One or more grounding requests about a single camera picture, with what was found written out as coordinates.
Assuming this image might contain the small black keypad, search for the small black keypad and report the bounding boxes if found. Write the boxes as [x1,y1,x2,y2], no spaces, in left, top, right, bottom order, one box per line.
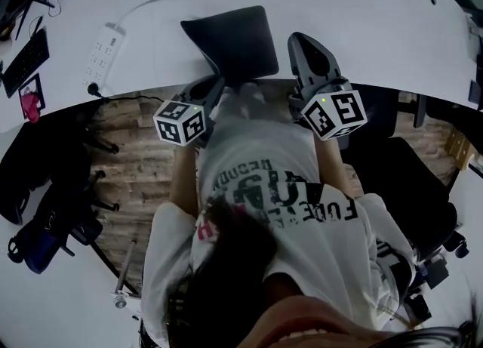
[467,79,483,104]

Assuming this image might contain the person's black striped pants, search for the person's black striped pants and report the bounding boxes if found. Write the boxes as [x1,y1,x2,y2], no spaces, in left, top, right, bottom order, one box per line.
[375,239,414,298]

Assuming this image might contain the white power strip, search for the white power strip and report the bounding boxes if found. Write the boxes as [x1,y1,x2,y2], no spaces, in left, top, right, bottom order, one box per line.
[81,23,128,89]

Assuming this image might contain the person's face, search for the person's face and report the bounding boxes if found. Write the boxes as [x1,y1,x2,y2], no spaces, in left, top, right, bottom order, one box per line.
[248,293,401,348]

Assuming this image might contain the black keyboard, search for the black keyboard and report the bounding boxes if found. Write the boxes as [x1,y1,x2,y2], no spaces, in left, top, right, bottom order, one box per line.
[2,27,51,99]

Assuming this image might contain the black office chair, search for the black office chair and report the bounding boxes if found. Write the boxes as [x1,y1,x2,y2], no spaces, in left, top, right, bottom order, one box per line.
[339,85,401,151]
[0,118,121,226]
[345,137,471,264]
[7,172,121,276]

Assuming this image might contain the pink item on black card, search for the pink item on black card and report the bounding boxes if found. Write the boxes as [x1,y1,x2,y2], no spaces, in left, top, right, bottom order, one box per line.
[17,72,46,119]

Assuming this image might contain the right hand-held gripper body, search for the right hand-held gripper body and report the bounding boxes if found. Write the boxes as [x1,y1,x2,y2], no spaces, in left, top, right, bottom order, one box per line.
[288,73,368,141]

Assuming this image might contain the person's right forearm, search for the person's right forearm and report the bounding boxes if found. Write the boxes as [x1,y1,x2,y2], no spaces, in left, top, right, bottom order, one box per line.
[315,137,354,200]

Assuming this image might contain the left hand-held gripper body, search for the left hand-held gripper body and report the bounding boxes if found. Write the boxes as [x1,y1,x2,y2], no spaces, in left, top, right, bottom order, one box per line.
[152,92,218,148]

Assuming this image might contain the metal rod with round base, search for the metal rod with round base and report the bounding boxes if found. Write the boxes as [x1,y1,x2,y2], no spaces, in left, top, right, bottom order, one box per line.
[112,239,137,309]

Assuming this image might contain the black mouse pad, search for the black mouse pad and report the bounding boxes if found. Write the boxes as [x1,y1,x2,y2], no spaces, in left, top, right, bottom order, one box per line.
[180,5,280,89]

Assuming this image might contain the person's left forearm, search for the person's left forearm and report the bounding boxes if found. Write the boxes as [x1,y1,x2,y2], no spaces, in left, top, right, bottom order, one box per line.
[168,144,201,214]

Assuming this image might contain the black box-shaped device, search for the black box-shaped device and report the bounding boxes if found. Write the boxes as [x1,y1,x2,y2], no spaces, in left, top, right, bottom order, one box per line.
[418,257,450,291]
[405,293,433,327]

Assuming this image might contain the person's white printed t-shirt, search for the person's white printed t-shirt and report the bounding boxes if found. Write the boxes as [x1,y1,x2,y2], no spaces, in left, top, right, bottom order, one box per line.
[141,112,416,343]

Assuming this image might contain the red crumpled cloth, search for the red crumpled cloth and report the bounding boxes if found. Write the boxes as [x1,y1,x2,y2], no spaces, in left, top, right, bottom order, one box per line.
[20,91,42,124]

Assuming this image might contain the light wooden box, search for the light wooden box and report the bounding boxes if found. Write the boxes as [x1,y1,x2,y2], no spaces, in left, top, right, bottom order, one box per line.
[445,127,472,170]

